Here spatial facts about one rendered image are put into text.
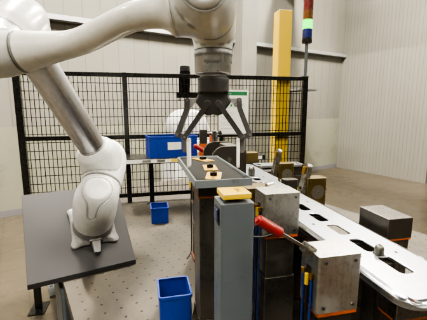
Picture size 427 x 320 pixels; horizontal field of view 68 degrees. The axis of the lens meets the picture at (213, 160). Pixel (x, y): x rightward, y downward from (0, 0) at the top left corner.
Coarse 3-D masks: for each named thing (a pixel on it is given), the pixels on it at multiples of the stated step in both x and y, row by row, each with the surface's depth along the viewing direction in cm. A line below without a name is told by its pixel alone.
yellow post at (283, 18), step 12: (276, 12) 222; (288, 12) 219; (276, 24) 222; (288, 24) 220; (276, 36) 223; (288, 36) 221; (276, 48) 224; (288, 48) 223; (276, 60) 224; (288, 60) 224; (276, 72) 225; (288, 72) 226; (276, 84) 226; (288, 84) 227; (288, 96) 229; (276, 120) 230; (276, 144) 232
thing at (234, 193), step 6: (222, 192) 64; (228, 192) 64; (234, 192) 64; (240, 192) 64; (246, 192) 64; (222, 198) 63; (228, 198) 63; (234, 198) 63; (240, 198) 64; (246, 198) 64
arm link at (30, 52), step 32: (160, 0) 56; (192, 0) 50; (224, 0) 52; (32, 32) 74; (64, 32) 73; (96, 32) 66; (128, 32) 62; (192, 32) 58; (224, 32) 63; (32, 64) 76
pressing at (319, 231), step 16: (256, 176) 155; (272, 176) 155; (320, 208) 105; (304, 224) 91; (320, 224) 91; (336, 224) 91; (352, 224) 91; (320, 240) 79; (352, 240) 81; (368, 240) 80; (384, 240) 80; (368, 256) 71; (384, 256) 71; (400, 256) 71; (416, 256) 71; (368, 272) 64; (384, 272) 64; (416, 272) 64; (384, 288) 58; (400, 288) 59; (416, 288) 59; (400, 304) 55; (416, 304) 54
